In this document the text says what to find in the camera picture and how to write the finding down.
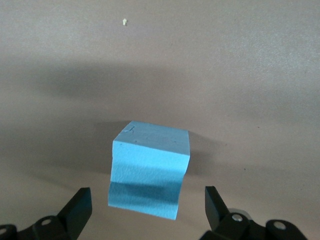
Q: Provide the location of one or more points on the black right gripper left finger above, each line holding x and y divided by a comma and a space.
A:
75, 215

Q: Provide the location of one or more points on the light blue foam block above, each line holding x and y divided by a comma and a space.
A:
150, 170

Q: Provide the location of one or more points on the tiny pale crumb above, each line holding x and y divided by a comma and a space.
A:
124, 22

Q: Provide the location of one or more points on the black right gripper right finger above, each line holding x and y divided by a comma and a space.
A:
217, 217

